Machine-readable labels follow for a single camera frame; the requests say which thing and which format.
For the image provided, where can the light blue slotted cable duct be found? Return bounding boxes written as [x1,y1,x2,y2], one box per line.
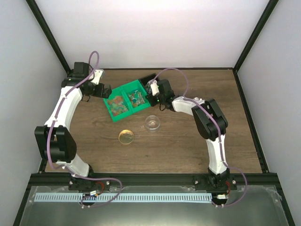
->
[34,193,212,203]

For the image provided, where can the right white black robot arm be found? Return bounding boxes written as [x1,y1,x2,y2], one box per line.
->
[146,79,230,190]

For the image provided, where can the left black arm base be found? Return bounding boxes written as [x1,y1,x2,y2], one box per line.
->
[68,176,111,191]

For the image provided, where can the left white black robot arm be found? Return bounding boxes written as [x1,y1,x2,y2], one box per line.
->
[34,62,112,190]

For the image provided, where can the clear plastic jar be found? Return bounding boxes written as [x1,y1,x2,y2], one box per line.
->
[145,115,161,132]

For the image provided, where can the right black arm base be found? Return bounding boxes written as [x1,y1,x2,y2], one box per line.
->
[192,174,237,192]

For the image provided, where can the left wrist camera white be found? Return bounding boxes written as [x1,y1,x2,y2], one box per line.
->
[89,69,104,85]

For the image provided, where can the black bin candies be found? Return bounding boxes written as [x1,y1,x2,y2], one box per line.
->
[138,73,157,94]

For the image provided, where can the gold jar lid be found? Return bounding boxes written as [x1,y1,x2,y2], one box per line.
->
[118,129,135,145]

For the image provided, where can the green bin gummy candies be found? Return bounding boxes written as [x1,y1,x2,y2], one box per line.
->
[104,87,132,122]

